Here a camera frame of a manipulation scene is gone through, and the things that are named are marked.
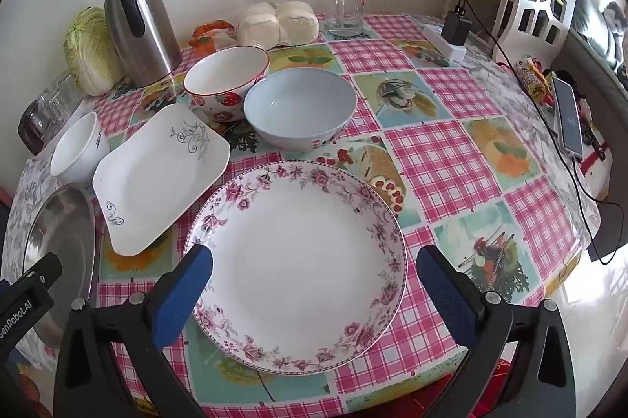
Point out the napa cabbage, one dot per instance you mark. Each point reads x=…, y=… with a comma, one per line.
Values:
x=91, y=55

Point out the white rectangular plate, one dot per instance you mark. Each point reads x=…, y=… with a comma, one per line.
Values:
x=152, y=182

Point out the orange and white snack packet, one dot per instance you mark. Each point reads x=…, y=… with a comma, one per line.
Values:
x=211, y=44

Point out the pink checked tablecloth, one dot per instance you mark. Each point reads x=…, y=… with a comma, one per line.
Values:
x=441, y=153

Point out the yellow candy packet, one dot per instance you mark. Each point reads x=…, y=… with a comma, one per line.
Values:
x=532, y=79

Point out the stainless steel thermos jug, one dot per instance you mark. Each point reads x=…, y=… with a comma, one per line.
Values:
x=147, y=35

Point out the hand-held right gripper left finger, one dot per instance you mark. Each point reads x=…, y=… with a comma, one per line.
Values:
x=181, y=295

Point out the bag of white steamed buns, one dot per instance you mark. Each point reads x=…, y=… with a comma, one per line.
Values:
x=279, y=25

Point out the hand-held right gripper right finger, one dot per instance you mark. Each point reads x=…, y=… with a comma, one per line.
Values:
x=446, y=295

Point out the grey sofa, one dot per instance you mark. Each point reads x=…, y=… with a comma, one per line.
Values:
x=588, y=30

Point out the light blue bowl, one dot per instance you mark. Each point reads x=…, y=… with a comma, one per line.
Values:
x=299, y=104

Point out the round pink floral plate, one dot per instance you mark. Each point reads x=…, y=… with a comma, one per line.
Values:
x=294, y=261

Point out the smartphone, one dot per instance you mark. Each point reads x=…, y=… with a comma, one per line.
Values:
x=569, y=118

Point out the clear glass mug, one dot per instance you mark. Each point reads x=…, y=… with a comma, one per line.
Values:
x=346, y=11

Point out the black charger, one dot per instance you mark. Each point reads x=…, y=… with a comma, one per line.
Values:
x=456, y=28

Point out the red-rimmed strawberry bowl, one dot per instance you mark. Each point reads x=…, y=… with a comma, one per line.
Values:
x=221, y=74

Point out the cluster of clear glass cups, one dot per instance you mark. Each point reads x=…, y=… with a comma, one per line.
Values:
x=56, y=99

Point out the round steel basin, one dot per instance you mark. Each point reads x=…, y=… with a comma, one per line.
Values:
x=64, y=226

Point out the white power strip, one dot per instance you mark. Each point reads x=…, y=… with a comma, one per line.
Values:
x=441, y=50

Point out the white plastic cup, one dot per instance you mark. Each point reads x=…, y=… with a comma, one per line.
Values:
x=73, y=153

